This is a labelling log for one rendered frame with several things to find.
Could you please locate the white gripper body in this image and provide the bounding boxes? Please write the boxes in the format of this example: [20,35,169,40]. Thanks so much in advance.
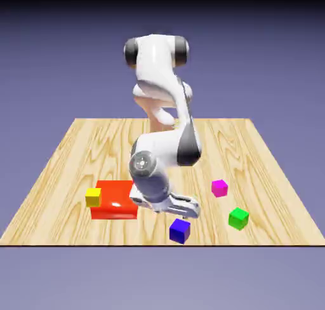
[153,192,201,220]

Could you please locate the small blue cube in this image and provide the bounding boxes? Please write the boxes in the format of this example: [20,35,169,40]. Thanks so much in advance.
[169,218,192,245]

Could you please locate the small magenta cube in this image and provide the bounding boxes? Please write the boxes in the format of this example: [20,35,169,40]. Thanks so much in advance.
[211,179,229,198]

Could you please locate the small green cube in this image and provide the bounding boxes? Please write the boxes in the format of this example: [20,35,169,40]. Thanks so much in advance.
[227,206,250,231]

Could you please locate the small yellow cube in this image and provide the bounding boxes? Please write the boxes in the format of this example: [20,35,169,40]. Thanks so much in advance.
[84,187,102,208]

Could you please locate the large red box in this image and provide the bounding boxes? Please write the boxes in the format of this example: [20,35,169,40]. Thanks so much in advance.
[90,180,138,220]

